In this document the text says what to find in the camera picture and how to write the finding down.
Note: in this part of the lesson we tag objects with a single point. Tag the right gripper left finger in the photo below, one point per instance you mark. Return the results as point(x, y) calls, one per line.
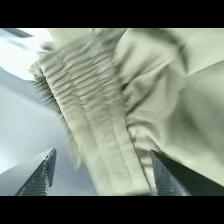
point(38, 178)

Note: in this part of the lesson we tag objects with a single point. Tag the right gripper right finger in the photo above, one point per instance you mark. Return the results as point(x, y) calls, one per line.
point(176, 181)

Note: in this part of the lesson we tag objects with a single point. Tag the dark green shorts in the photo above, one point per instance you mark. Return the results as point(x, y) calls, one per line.
point(156, 100)

